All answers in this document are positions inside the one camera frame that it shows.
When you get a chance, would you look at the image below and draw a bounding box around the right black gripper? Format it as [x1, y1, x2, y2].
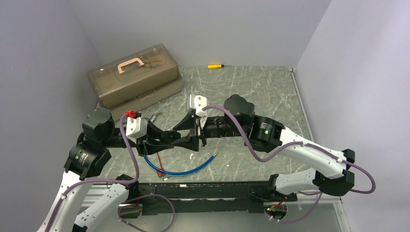
[172, 113, 247, 151]

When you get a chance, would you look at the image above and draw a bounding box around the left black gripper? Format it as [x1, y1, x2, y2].
[102, 116, 174, 156]

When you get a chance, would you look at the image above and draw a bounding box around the black padlock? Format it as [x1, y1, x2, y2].
[161, 130, 181, 144]

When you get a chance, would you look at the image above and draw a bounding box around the blue cable lock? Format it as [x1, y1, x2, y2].
[142, 114, 219, 176]

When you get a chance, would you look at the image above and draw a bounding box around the silver key bunch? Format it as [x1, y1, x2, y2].
[156, 112, 164, 118]

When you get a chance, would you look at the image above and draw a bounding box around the red cable lock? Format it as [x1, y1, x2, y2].
[157, 153, 165, 178]

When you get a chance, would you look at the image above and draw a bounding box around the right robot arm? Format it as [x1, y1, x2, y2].
[174, 94, 355, 201]

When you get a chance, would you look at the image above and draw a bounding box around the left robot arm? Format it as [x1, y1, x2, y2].
[39, 108, 157, 232]

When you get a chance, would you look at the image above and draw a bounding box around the brown translucent tool box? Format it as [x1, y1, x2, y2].
[87, 43, 182, 120]

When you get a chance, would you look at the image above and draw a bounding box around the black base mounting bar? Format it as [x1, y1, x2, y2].
[121, 181, 297, 218]

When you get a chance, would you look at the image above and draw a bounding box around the yellow handled screwdriver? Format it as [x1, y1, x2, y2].
[207, 64, 225, 69]

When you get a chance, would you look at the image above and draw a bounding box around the aluminium frame rail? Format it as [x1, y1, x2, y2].
[81, 188, 342, 208]

